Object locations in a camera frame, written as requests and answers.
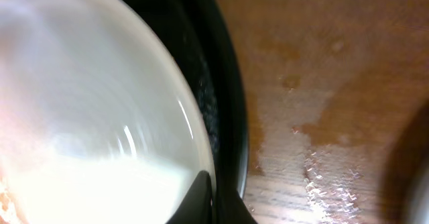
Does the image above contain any round black serving tray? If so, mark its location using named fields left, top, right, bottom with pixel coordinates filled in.
left=123, top=0, right=253, bottom=223

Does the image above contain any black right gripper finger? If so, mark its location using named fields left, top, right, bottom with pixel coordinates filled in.
left=167, top=170, right=212, bottom=224

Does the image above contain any cream white plate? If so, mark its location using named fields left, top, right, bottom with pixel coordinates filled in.
left=1, top=0, right=216, bottom=223

